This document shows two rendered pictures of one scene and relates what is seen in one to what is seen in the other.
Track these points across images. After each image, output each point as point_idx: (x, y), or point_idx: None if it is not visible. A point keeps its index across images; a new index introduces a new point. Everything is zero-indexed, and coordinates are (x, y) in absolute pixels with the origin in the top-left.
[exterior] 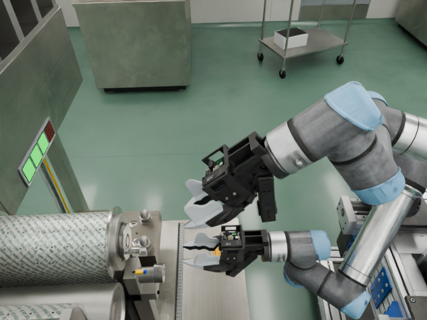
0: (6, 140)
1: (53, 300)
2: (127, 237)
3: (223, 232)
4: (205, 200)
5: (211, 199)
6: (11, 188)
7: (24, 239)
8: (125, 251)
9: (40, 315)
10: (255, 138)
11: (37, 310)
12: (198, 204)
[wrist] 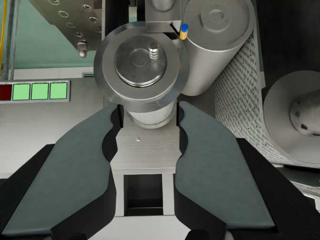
0: (62, 128)
1: (201, 77)
2: (136, 64)
3: None
4: (111, 143)
5: (103, 152)
6: (86, 95)
7: (159, 117)
8: (157, 60)
9: (278, 159)
10: None
11: (267, 154)
12: (114, 122)
